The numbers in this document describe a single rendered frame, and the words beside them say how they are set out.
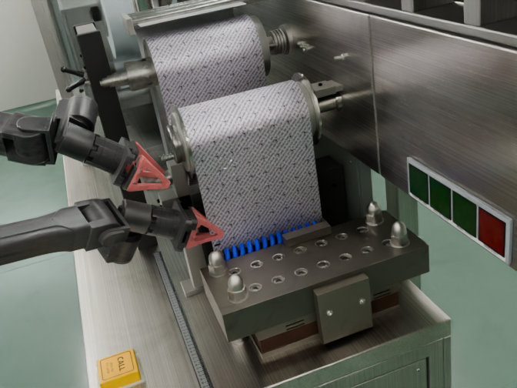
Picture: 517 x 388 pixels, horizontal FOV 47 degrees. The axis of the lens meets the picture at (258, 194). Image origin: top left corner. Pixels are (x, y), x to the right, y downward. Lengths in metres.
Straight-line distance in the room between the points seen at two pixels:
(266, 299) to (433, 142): 0.38
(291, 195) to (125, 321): 0.44
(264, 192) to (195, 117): 0.20
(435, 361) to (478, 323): 1.37
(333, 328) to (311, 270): 0.11
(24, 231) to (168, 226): 0.26
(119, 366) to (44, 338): 1.83
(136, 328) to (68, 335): 1.67
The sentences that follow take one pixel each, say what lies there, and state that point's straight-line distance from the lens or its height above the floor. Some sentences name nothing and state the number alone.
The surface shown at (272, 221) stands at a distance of 1.19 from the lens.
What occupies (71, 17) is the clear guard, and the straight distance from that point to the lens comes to 2.05.
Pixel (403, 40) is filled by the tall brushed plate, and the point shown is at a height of 1.41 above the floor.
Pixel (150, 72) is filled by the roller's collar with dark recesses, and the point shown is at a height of 1.34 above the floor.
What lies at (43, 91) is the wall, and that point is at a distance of 6.74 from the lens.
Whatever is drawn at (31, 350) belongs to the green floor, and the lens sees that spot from 2.92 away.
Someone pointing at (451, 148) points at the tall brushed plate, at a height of 1.27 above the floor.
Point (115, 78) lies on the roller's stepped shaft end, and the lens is 1.34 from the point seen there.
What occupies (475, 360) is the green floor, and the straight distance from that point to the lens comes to 2.41.
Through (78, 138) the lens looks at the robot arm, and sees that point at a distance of 1.07.
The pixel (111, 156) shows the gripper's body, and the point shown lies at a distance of 1.08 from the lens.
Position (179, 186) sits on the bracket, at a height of 1.16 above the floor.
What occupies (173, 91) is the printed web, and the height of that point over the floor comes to 1.30.
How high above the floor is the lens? 1.64
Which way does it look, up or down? 26 degrees down
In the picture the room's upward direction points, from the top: 10 degrees counter-clockwise
